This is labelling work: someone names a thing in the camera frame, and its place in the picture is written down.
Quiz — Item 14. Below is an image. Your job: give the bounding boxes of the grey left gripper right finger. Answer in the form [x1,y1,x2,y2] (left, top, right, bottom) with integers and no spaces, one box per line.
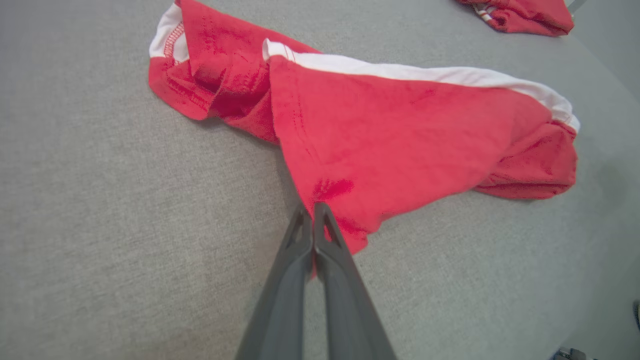
[312,201,399,360]

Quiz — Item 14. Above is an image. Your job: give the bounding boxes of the red shorts white side stripe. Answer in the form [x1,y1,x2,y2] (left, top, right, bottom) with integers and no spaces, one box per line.
[148,0,582,279]

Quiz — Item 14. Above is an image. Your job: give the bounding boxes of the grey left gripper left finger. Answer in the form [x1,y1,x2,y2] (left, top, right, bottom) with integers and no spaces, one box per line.
[234,204,316,360]

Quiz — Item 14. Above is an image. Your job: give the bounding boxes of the red Bulls jersey white sleeves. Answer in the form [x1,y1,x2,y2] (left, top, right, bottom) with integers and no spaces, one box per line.
[454,0,575,38]

